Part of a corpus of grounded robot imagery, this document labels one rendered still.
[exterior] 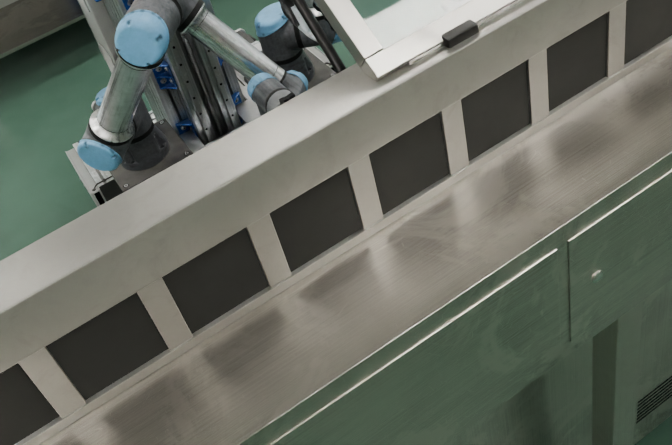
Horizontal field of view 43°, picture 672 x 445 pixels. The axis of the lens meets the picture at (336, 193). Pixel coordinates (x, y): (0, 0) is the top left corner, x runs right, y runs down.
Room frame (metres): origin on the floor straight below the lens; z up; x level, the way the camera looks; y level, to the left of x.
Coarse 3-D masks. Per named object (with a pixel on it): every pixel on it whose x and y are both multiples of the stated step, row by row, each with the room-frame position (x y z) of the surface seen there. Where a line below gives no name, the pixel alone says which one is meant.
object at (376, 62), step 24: (336, 0) 0.96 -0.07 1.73; (480, 0) 0.96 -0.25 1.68; (504, 0) 0.95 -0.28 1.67; (312, 24) 0.98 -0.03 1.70; (336, 24) 0.94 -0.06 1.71; (360, 24) 0.93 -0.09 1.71; (432, 24) 0.93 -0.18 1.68; (456, 24) 0.93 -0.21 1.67; (360, 48) 0.90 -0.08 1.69; (408, 48) 0.90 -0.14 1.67; (336, 72) 0.94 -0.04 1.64; (384, 72) 0.88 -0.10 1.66
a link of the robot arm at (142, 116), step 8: (104, 88) 2.02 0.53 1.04; (96, 96) 1.99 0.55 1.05; (144, 104) 1.99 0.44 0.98; (136, 112) 1.94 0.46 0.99; (144, 112) 1.97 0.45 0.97; (136, 120) 1.92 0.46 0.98; (144, 120) 1.96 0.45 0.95; (136, 128) 1.91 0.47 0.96; (144, 128) 1.95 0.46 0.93; (136, 136) 1.93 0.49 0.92
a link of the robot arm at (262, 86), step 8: (256, 80) 1.71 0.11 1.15; (264, 80) 1.69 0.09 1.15; (272, 80) 1.69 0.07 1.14; (248, 88) 1.71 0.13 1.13; (256, 88) 1.68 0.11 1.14; (264, 88) 1.67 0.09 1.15; (272, 88) 1.65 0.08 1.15; (280, 88) 1.65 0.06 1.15; (256, 96) 1.67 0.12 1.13; (264, 96) 1.64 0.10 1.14; (264, 104) 1.63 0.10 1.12; (264, 112) 1.66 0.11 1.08
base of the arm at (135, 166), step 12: (156, 132) 1.98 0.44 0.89; (132, 144) 1.93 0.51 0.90; (144, 144) 1.94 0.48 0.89; (156, 144) 1.95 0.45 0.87; (168, 144) 1.98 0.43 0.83; (132, 156) 1.94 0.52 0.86; (144, 156) 1.92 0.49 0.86; (156, 156) 1.93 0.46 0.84; (132, 168) 1.92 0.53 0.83; (144, 168) 1.92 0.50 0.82
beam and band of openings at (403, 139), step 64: (576, 0) 0.97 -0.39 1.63; (640, 0) 1.02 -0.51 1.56; (448, 64) 0.89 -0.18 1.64; (512, 64) 0.92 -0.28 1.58; (576, 64) 0.97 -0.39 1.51; (640, 64) 1.02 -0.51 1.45; (256, 128) 0.85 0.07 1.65; (320, 128) 0.81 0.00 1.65; (384, 128) 0.84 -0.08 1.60; (448, 128) 0.88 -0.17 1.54; (512, 128) 0.93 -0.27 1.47; (128, 192) 0.80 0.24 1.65; (192, 192) 0.76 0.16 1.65; (256, 192) 0.77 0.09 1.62; (320, 192) 0.81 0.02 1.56; (384, 192) 0.84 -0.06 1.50; (64, 256) 0.72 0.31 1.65; (128, 256) 0.71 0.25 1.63; (192, 256) 0.74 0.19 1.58; (256, 256) 0.77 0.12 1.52; (320, 256) 0.80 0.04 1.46; (0, 320) 0.66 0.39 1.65; (64, 320) 0.68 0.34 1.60; (128, 320) 0.70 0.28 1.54; (192, 320) 0.73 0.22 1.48; (0, 384) 0.65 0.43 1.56; (64, 384) 0.66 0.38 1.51; (128, 384) 0.68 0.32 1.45
